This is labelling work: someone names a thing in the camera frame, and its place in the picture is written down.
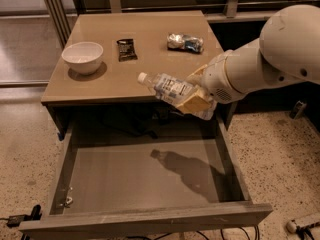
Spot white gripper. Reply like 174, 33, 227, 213
176, 50, 245, 114

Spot clear blue-labelled plastic bottle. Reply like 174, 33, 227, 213
137, 72, 217, 121

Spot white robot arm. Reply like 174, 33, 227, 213
177, 5, 320, 114

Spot grey-brown cabinet counter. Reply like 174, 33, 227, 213
41, 11, 223, 136

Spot open grey top drawer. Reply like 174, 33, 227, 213
20, 118, 272, 240

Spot silver crumpled chip bag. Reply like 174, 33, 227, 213
167, 33, 204, 54

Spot black snack packet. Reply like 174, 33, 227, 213
117, 39, 138, 62

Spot small dark floor object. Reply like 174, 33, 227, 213
289, 100, 307, 119

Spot white ceramic bowl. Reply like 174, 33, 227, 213
62, 42, 104, 75

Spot white power strip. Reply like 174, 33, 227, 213
286, 212, 320, 233

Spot black power adapter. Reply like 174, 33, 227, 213
6, 205, 41, 228

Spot black floor cables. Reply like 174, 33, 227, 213
126, 225, 261, 240

